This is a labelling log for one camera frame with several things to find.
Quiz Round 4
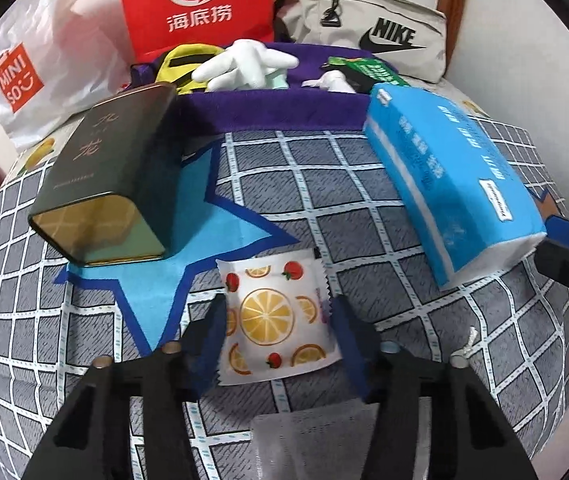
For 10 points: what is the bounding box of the green small tissue packet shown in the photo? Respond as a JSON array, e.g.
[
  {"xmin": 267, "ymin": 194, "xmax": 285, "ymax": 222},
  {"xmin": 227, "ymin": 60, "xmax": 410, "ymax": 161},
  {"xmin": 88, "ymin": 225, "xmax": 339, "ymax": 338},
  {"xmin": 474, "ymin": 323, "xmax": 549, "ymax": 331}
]
[{"xmin": 321, "ymin": 56, "xmax": 410, "ymax": 93}]

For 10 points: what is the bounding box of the red paper shopping bag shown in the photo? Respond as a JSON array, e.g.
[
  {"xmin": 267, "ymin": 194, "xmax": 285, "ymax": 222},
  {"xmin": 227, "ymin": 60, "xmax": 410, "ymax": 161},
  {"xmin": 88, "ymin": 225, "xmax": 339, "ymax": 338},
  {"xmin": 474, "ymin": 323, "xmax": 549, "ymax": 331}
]
[{"xmin": 122, "ymin": 0, "xmax": 274, "ymax": 62}]

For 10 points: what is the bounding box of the white mesh drawstring bag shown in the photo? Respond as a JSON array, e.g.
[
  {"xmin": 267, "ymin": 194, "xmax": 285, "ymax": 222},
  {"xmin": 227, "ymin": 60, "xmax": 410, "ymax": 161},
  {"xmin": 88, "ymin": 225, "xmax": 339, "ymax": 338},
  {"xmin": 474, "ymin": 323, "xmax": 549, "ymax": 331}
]
[{"xmin": 248, "ymin": 326, "xmax": 481, "ymax": 480}]

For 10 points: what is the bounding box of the grey Nike waist bag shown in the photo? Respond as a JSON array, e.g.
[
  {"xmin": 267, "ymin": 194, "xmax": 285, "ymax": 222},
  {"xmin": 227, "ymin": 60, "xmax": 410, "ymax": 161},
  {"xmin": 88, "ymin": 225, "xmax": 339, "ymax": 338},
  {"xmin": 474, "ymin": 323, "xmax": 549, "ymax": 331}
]
[{"xmin": 276, "ymin": 0, "xmax": 447, "ymax": 84}]

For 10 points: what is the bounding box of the purple towel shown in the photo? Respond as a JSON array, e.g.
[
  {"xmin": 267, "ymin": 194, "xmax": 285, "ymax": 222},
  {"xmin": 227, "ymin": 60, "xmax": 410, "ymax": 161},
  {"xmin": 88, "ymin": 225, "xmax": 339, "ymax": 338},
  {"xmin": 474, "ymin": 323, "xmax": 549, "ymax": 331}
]
[{"xmin": 129, "ymin": 41, "xmax": 401, "ymax": 137}]

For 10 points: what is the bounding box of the dark green tea tin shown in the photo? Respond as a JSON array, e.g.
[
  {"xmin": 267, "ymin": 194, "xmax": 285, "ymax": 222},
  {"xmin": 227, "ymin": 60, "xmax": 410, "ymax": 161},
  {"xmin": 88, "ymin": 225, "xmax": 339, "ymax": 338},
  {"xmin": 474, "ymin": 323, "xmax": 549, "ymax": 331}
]
[{"xmin": 28, "ymin": 84, "xmax": 182, "ymax": 266}]

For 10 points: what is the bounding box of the yellow pouch with black straps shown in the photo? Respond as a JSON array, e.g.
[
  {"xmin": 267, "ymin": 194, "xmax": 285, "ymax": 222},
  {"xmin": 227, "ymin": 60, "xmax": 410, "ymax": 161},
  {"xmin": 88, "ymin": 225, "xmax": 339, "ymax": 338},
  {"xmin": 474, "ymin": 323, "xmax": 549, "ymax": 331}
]
[{"xmin": 155, "ymin": 44, "xmax": 222, "ymax": 94}]

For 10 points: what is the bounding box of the fruit print white cloth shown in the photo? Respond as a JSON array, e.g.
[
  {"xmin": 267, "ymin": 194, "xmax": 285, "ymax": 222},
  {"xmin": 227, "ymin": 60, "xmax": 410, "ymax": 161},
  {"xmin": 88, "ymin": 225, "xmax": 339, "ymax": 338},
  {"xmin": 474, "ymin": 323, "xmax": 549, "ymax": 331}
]
[{"xmin": 2, "ymin": 76, "xmax": 490, "ymax": 185}]

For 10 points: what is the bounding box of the blue tissue pack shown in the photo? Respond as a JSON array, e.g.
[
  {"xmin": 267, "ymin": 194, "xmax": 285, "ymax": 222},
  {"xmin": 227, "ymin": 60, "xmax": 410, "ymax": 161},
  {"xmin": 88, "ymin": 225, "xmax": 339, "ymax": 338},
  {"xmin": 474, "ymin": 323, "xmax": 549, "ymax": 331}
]
[{"xmin": 363, "ymin": 84, "xmax": 547, "ymax": 290}]

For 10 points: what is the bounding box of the orange print wet wipe packet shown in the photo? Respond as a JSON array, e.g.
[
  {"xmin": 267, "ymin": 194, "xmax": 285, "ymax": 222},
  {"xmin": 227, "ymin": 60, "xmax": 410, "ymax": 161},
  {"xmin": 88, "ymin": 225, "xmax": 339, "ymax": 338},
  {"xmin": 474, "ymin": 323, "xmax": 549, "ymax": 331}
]
[{"xmin": 217, "ymin": 248, "xmax": 342, "ymax": 386}]

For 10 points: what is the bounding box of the white glove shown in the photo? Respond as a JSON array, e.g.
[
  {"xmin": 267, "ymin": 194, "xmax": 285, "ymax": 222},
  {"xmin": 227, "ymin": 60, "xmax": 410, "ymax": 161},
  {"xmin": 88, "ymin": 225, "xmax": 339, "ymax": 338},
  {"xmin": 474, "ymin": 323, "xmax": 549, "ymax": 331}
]
[
  {"xmin": 301, "ymin": 70, "xmax": 356, "ymax": 94},
  {"xmin": 192, "ymin": 39, "xmax": 299, "ymax": 92}
]

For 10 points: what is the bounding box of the white Miniso plastic bag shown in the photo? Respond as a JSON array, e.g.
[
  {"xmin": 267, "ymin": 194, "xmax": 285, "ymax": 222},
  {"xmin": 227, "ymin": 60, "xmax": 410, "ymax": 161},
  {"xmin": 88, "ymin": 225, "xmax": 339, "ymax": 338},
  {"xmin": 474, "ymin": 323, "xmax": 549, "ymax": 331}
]
[{"xmin": 0, "ymin": 0, "xmax": 129, "ymax": 152}]

